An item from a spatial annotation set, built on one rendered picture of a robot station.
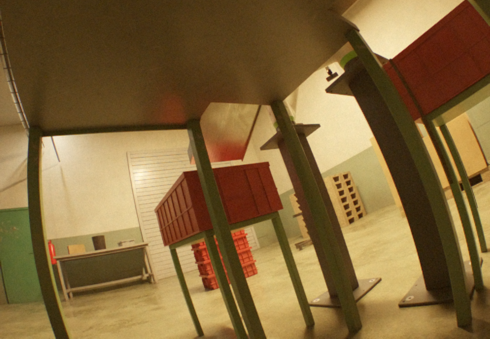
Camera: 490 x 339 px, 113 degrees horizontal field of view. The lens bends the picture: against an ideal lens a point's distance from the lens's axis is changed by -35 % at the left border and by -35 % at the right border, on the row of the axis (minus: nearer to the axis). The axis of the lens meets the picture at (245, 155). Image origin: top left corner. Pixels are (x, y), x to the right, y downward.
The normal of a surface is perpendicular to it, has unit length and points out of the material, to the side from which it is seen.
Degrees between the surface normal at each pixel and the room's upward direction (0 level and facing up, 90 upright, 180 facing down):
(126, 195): 90
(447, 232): 90
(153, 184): 90
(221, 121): 150
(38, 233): 90
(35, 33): 180
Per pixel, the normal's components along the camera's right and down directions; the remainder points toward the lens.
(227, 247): 0.50, -0.42
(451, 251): -0.81, 0.07
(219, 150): 0.51, 0.58
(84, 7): 0.30, 0.90
